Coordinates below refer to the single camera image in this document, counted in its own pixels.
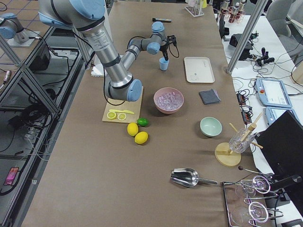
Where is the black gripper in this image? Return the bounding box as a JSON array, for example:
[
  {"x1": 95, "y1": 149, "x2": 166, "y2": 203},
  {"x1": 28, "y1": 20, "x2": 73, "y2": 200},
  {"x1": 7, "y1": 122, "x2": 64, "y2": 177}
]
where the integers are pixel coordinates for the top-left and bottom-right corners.
[{"x1": 161, "y1": 35, "x2": 177, "y2": 61}]

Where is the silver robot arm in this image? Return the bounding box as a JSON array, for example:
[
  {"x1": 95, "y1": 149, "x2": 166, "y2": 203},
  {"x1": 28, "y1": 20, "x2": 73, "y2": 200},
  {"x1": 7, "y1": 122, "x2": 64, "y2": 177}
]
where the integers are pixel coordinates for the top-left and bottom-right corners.
[
  {"x1": 0, "y1": 13, "x2": 35, "y2": 47},
  {"x1": 38, "y1": 0, "x2": 176, "y2": 102}
]

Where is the light blue plastic cup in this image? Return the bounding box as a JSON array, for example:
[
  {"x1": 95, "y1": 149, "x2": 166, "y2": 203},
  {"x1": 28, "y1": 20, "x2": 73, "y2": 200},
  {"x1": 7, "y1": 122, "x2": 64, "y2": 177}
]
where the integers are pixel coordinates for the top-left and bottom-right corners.
[{"x1": 159, "y1": 57, "x2": 169, "y2": 71}]

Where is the pile of clear ice cubes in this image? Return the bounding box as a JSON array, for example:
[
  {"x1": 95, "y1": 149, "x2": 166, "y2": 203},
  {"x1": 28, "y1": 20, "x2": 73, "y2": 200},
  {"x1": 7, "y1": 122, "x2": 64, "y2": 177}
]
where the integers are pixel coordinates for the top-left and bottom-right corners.
[{"x1": 156, "y1": 92, "x2": 183, "y2": 111}]

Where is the steel ice scoop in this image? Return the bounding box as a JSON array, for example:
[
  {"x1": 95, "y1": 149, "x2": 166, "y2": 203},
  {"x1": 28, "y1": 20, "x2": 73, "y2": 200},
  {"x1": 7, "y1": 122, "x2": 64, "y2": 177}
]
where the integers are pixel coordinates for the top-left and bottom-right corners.
[{"x1": 170, "y1": 168, "x2": 218, "y2": 187}]

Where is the steel muddler black tip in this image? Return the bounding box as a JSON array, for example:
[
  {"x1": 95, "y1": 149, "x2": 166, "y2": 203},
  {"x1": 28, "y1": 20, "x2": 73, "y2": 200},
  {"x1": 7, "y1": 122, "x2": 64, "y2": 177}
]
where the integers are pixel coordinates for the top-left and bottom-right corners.
[{"x1": 152, "y1": 17, "x2": 172, "y2": 23}]

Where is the cream rectangular tray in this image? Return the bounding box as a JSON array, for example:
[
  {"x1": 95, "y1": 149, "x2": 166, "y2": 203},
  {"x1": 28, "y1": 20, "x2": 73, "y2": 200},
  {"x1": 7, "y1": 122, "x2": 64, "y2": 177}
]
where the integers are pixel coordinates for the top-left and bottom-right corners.
[{"x1": 184, "y1": 57, "x2": 215, "y2": 84}]

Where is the pink bowl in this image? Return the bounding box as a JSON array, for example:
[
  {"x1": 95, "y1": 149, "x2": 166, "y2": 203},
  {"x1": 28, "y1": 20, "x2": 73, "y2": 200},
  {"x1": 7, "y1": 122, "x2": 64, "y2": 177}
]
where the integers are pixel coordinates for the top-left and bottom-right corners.
[{"x1": 153, "y1": 87, "x2": 184, "y2": 114}]

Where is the grey folded cloth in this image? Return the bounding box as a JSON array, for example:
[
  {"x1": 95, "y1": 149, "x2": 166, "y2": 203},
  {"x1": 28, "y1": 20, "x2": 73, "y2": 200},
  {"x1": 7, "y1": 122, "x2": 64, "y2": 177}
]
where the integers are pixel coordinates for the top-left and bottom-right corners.
[{"x1": 199, "y1": 89, "x2": 221, "y2": 105}]

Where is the wooden cutting board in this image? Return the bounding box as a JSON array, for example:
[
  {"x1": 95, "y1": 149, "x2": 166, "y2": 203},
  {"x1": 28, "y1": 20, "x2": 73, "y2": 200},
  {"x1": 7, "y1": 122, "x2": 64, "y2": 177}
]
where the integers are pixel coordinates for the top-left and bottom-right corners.
[{"x1": 102, "y1": 87, "x2": 144, "y2": 124}]

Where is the green lime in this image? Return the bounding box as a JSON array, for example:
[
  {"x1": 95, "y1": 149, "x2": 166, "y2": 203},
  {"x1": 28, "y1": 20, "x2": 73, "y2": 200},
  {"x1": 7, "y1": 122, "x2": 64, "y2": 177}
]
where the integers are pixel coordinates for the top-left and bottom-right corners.
[{"x1": 137, "y1": 118, "x2": 149, "y2": 127}]

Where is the lemon slice right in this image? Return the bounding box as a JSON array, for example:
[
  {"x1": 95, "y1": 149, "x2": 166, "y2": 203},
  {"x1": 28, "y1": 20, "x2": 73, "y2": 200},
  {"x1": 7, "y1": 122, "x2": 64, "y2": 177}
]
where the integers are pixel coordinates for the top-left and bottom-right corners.
[{"x1": 117, "y1": 113, "x2": 127, "y2": 121}]

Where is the lemon slice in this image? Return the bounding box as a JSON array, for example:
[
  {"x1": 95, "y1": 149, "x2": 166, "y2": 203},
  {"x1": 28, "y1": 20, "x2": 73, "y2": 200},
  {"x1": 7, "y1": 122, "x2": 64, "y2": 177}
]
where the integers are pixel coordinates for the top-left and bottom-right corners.
[
  {"x1": 117, "y1": 113, "x2": 127, "y2": 121},
  {"x1": 107, "y1": 111, "x2": 116, "y2": 120}
]

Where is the yellow plastic knife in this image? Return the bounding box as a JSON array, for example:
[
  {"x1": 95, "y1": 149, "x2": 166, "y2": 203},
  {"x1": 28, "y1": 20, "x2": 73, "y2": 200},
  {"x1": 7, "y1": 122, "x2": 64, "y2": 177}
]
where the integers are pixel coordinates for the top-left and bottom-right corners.
[{"x1": 109, "y1": 109, "x2": 135, "y2": 114}]

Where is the lemon slice left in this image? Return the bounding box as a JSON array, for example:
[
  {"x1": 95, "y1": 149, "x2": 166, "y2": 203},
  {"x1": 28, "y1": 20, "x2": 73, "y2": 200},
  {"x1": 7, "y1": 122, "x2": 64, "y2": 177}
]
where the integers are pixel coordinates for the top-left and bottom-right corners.
[{"x1": 107, "y1": 111, "x2": 116, "y2": 120}]

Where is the yellow lemon far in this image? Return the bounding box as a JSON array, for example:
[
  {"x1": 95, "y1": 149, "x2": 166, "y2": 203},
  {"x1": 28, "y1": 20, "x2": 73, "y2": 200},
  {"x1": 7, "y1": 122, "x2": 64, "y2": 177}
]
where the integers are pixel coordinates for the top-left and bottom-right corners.
[{"x1": 127, "y1": 122, "x2": 139, "y2": 137}]

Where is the yellow lemon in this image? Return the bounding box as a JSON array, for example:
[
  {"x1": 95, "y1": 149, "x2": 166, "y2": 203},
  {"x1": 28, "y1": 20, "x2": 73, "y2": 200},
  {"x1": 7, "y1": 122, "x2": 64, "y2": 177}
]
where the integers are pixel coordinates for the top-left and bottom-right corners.
[
  {"x1": 127, "y1": 122, "x2": 139, "y2": 137},
  {"x1": 134, "y1": 131, "x2": 149, "y2": 144}
]

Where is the mint green bowl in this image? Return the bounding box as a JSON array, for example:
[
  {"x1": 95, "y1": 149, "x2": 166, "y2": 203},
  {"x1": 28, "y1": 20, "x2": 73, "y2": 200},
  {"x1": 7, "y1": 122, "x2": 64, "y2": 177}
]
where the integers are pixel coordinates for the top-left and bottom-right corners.
[{"x1": 200, "y1": 117, "x2": 223, "y2": 137}]

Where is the yellow lemon near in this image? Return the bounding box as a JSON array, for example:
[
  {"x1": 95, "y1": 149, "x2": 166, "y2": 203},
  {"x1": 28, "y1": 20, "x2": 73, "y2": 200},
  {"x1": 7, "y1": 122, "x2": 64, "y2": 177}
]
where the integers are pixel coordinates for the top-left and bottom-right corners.
[{"x1": 134, "y1": 131, "x2": 149, "y2": 144}]

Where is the blue teach pendant far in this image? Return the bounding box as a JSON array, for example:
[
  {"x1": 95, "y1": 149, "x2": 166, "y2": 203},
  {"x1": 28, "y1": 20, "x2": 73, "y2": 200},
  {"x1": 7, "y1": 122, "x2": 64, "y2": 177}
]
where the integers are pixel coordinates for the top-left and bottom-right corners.
[{"x1": 254, "y1": 78, "x2": 293, "y2": 108}]

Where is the blue teach pendant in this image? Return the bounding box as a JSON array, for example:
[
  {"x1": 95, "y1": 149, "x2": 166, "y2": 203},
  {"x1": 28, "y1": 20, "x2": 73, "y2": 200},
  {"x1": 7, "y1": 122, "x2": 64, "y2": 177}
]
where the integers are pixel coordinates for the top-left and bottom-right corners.
[
  {"x1": 265, "y1": 106, "x2": 295, "y2": 126},
  {"x1": 254, "y1": 78, "x2": 293, "y2": 108}
]

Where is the wooden glass holder stand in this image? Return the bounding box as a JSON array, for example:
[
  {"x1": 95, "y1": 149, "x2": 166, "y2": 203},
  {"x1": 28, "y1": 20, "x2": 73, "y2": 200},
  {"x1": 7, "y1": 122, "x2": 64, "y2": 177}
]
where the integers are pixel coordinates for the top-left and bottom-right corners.
[{"x1": 215, "y1": 113, "x2": 263, "y2": 167}]

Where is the clear glass on stand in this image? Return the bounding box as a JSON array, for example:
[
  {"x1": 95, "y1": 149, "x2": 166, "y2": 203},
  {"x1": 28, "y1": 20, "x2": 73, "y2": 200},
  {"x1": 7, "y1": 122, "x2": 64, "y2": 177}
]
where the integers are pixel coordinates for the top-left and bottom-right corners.
[{"x1": 229, "y1": 128, "x2": 254, "y2": 153}]

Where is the blue teach pendant near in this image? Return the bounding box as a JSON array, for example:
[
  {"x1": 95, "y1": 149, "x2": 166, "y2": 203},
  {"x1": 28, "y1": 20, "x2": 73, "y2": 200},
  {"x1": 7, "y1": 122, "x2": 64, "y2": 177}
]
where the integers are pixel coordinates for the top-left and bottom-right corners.
[{"x1": 265, "y1": 106, "x2": 295, "y2": 126}]

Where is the black monitor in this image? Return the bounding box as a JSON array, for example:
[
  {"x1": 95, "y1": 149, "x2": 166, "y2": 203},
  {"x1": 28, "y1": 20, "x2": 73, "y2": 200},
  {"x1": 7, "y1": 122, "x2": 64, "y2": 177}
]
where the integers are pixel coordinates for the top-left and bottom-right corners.
[{"x1": 252, "y1": 110, "x2": 303, "y2": 185}]

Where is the smartphone on lower shelf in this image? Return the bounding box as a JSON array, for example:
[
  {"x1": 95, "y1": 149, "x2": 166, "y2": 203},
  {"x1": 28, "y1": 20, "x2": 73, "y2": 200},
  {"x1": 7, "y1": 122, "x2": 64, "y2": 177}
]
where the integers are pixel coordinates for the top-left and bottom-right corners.
[{"x1": 3, "y1": 167, "x2": 19, "y2": 186}]

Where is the white wire cup rack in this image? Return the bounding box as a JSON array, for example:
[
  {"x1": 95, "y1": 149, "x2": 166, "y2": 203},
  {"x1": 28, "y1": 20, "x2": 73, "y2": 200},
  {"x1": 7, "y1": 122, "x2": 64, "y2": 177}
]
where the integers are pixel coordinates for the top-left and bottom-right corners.
[{"x1": 185, "y1": 0, "x2": 204, "y2": 17}]

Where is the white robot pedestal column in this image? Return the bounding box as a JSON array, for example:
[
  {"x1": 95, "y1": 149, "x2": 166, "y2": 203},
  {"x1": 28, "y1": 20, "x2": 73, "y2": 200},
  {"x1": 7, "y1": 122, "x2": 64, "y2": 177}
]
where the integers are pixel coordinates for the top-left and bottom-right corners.
[{"x1": 91, "y1": 54, "x2": 105, "y2": 78}]

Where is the aluminium frame post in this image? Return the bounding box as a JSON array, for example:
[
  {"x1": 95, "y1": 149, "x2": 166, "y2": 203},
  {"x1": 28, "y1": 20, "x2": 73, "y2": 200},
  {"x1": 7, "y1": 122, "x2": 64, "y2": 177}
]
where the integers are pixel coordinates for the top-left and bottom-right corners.
[{"x1": 226, "y1": 0, "x2": 268, "y2": 75}]

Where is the black wire glass rack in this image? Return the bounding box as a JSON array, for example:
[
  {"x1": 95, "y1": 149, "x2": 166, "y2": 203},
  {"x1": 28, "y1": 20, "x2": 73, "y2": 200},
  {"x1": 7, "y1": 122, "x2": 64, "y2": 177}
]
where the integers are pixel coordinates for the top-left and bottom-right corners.
[{"x1": 222, "y1": 174, "x2": 284, "y2": 227}]

